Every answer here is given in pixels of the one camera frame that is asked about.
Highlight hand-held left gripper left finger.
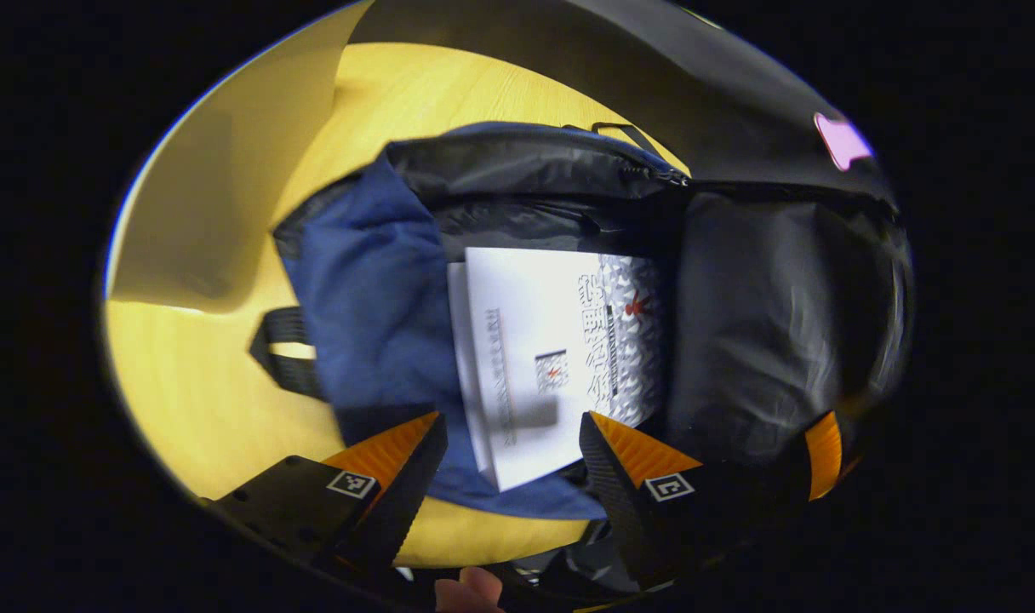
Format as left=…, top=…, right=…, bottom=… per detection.
left=207, top=412, right=449, bottom=573

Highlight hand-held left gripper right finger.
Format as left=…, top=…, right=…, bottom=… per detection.
left=578, top=412, right=812, bottom=592

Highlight blue schoolbag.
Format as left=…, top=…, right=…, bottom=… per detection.
left=248, top=121, right=914, bottom=593

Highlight white book grey patterned cover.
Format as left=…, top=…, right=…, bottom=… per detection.
left=447, top=247, right=665, bottom=493

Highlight black backdrop cloth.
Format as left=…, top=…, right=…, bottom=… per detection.
left=347, top=0, right=901, bottom=205

